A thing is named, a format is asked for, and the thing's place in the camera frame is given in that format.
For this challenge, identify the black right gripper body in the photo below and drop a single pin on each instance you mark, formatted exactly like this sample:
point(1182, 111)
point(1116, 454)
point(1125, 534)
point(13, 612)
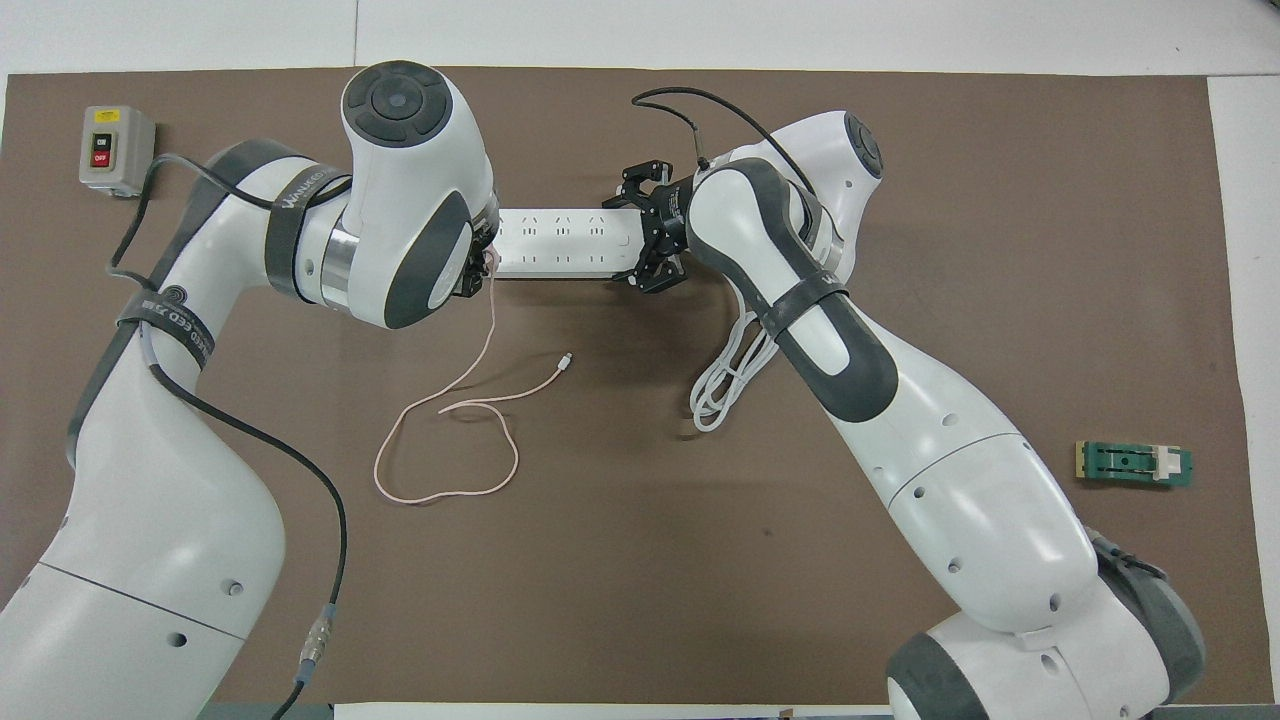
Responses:
point(665, 225)

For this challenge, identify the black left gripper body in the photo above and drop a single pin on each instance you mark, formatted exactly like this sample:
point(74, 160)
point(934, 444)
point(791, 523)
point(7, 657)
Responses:
point(474, 278)

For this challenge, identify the brown table mat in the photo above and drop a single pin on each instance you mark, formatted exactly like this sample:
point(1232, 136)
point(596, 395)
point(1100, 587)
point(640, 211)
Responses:
point(640, 600)

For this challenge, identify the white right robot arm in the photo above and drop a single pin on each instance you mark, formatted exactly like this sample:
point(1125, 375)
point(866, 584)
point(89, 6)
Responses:
point(960, 470)

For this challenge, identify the white power strip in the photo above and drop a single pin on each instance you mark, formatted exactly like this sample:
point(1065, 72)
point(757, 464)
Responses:
point(560, 243)

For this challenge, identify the grey on off switch box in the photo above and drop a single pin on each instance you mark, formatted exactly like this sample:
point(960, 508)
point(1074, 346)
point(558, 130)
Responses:
point(117, 150)

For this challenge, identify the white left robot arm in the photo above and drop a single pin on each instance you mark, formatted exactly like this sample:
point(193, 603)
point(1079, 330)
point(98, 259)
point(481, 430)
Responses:
point(170, 500)

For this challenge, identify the green circuit board fixture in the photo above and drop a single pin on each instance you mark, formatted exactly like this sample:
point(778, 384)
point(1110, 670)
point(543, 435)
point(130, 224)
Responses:
point(1120, 465)

